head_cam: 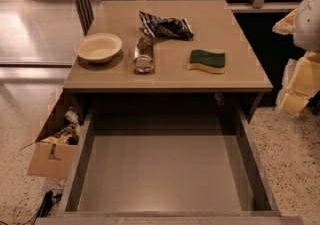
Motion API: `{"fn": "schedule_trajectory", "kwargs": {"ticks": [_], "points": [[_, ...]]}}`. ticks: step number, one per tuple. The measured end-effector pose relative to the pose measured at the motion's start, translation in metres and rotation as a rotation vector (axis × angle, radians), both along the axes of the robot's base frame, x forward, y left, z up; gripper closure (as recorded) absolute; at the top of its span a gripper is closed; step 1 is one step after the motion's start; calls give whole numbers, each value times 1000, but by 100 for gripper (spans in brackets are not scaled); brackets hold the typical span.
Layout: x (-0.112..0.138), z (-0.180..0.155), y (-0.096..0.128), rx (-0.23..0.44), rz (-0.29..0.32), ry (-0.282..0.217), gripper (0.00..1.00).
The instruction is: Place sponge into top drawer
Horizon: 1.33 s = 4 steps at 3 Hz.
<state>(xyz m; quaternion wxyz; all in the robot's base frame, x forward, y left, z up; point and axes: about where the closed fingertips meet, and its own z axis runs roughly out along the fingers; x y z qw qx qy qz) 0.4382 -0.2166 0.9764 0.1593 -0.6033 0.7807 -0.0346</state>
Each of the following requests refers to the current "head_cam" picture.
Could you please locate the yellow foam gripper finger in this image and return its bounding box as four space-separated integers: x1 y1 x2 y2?
276 52 320 115
272 9 297 35

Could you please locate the green and yellow sponge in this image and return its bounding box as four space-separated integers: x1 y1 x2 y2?
188 49 226 74

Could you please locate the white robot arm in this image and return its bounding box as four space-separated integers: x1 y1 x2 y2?
272 0 320 115

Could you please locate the grey cabinet with top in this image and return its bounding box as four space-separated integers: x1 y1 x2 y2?
63 0 272 118

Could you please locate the open grey top drawer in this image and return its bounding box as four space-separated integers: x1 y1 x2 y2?
35 97 304 225

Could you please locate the crumpled dark chip bag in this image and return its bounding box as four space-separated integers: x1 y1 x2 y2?
138 11 194 40

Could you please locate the clear glass jar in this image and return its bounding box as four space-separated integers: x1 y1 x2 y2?
133 37 154 73

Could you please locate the white paper bowl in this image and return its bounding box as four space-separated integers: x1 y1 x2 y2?
75 33 122 64

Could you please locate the cardboard box with trash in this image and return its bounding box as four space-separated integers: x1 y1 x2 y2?
21 89 82 179

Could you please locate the black cable on floor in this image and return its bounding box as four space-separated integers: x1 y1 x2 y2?
19 190 64 225

